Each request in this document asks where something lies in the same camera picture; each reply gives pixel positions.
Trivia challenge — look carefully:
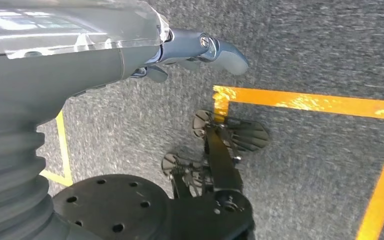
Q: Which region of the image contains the yellow floor tape square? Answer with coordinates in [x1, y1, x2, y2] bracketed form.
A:
[212, 85, 384, 240]
[38, 110, 74, 187]

